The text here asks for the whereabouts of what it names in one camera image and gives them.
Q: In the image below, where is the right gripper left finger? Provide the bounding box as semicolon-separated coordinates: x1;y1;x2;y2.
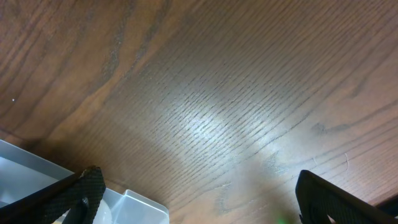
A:
1;166;106;224

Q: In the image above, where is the clear plastic storage container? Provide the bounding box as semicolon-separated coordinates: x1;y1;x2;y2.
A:
1;141;170;224

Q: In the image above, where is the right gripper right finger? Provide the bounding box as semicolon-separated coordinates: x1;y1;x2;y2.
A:
295;170;397;224

